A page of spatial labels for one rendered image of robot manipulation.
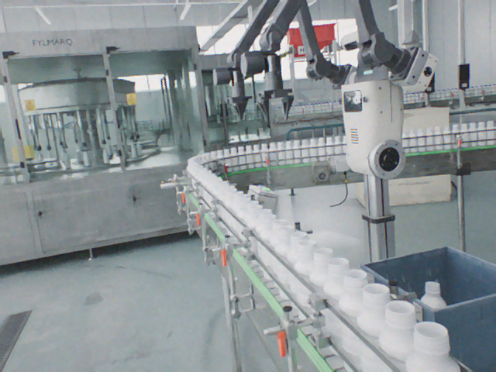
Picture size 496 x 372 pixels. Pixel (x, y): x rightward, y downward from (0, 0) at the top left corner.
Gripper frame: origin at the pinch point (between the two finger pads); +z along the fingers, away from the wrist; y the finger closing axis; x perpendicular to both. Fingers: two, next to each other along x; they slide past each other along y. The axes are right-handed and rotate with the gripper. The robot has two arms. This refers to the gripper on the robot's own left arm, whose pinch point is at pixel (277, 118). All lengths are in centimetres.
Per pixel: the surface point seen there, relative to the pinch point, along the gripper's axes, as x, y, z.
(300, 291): -53, -16, 34
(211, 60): 519, 82, -83
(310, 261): -54, -14, 27
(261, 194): 24.7, 0.1, 29.4
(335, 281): -65, -14, 27
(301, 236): -48, -13, 24
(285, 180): 155, 58, 50
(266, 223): -29.9, -15.2, 25.4
